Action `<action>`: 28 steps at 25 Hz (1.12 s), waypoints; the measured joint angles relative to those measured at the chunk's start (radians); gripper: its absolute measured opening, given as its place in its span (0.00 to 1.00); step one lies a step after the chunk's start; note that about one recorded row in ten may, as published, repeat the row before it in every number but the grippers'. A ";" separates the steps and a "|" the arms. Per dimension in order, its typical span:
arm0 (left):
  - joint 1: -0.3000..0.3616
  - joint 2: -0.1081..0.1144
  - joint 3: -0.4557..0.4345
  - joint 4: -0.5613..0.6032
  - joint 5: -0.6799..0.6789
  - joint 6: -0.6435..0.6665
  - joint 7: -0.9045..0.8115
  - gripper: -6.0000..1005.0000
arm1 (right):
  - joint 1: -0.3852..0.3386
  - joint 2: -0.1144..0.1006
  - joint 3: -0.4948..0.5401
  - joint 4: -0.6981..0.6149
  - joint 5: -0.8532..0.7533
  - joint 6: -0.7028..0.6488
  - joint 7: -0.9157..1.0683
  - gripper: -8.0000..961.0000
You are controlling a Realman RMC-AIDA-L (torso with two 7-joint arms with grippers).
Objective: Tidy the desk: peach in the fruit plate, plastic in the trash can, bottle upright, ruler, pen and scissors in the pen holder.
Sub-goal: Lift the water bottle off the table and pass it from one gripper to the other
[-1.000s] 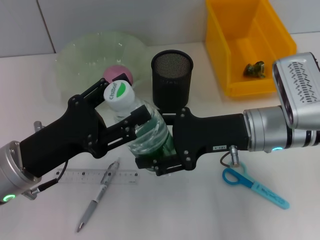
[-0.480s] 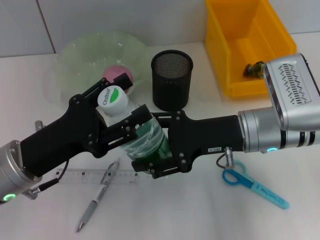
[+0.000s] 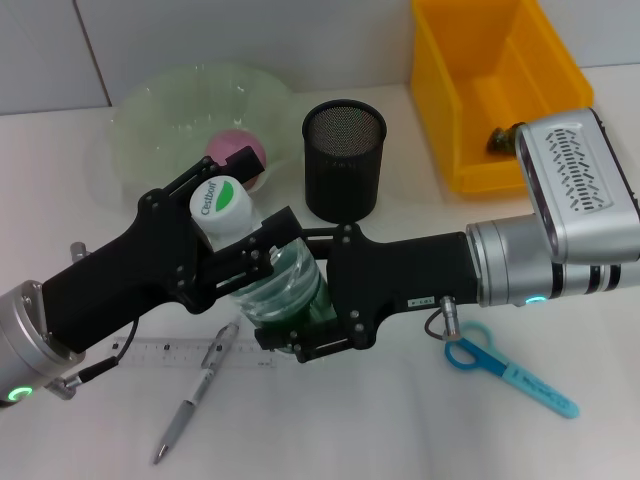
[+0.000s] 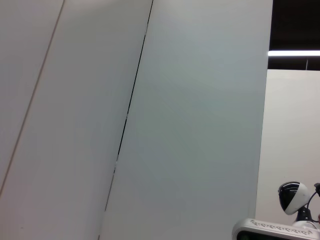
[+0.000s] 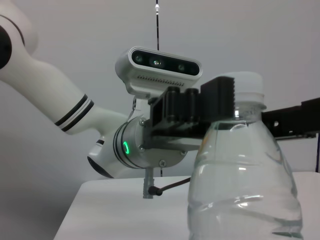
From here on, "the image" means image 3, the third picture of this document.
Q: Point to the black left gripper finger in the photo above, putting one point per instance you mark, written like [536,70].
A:
[245,162]
[250,255]

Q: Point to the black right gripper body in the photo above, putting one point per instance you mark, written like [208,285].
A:
[400,272]

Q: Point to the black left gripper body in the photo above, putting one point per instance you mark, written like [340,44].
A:
[115,285]

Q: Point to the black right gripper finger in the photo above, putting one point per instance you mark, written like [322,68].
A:
[322,240]
[320,345]

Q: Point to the pink peach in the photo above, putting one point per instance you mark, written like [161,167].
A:
[225,142]

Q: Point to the clear water bottle green label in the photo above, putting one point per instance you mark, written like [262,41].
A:
[220,205]

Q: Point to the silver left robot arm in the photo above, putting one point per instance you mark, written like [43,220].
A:
[25,340]

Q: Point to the black mesh pen cup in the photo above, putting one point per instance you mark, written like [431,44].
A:
[342,170]

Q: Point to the clear plastic ruler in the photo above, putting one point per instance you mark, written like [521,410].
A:
[165,350]

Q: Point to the green glass fruit plate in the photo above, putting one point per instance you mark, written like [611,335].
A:
[165,110]

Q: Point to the grey ballpoint pen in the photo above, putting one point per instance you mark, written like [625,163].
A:
[190,400]

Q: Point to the blue pen in cup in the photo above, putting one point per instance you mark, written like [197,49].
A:
[540,387]

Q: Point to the yellow plastic bin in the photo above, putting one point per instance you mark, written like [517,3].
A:
[465,75]

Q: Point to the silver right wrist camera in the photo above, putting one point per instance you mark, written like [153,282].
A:
[575,190]

